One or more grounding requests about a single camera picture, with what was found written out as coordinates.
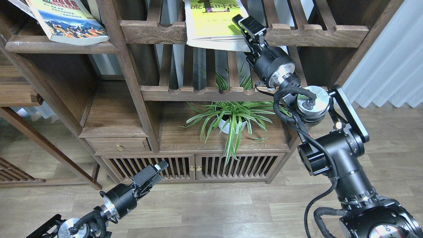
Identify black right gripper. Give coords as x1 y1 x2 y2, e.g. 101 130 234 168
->
232 15 296 88

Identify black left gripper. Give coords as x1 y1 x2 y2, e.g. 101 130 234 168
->
100 161 168 219

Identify yellow cover book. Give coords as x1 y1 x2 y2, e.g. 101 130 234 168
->
184 0 249 52

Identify blue landscape cover book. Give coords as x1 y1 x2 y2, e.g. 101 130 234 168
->
26 0 110 46

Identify maroon book white characters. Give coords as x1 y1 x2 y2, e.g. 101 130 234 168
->
9 0 36 19

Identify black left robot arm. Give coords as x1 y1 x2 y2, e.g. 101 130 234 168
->
28 161 168 238

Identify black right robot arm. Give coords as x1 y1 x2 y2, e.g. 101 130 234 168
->
232 15 422 238

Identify brass drawer knob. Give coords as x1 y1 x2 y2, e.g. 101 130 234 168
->
116 143 124 151

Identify green spider plant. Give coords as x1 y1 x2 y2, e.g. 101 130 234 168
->
179 63 291 166

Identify white plant pot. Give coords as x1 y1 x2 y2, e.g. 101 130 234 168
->
218 119 247 134

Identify dark wooden bookshelf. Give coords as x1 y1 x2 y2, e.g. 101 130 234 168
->
1 0 403 183

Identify white pleated curtain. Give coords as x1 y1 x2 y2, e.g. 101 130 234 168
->
342 0 423 107

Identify white upright book spine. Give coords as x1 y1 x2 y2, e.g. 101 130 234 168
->
87 0 102 23

